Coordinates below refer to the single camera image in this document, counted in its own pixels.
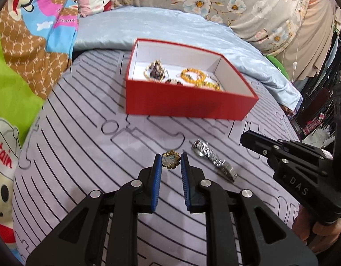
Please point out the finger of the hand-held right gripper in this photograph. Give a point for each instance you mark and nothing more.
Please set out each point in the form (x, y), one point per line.
(259, 142)

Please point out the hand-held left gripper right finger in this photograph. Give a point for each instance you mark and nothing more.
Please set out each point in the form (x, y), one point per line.
(185, 183)

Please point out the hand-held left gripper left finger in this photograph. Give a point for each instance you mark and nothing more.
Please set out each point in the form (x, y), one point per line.
(157, 183)

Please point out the gold flower brooch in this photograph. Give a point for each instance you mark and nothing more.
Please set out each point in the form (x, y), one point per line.
(170, 159)

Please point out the silver wristwatch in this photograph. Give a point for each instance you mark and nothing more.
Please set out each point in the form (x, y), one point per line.
(212, 155)

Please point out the red cardboard box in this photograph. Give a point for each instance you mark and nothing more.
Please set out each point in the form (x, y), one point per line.
(187, 102)

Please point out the person's right hand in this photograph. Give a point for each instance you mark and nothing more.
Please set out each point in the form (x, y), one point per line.
(302, 224)

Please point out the dark wooden chair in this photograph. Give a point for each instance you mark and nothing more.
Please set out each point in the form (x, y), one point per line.
(317, 108)

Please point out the beige hanging garment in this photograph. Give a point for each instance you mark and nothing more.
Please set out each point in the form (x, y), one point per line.
(317, 38)

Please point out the rack of hanging clothes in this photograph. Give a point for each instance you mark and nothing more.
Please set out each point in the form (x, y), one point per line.
(339, 50)

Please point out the grey floral quilt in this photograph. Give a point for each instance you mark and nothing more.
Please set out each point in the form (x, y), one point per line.
(214, 2)

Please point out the light blue quilt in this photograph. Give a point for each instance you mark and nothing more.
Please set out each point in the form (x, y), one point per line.
(118, 27)

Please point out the cartoon monkey printed blanket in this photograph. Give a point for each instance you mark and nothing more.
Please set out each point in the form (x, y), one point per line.
(21, 61)

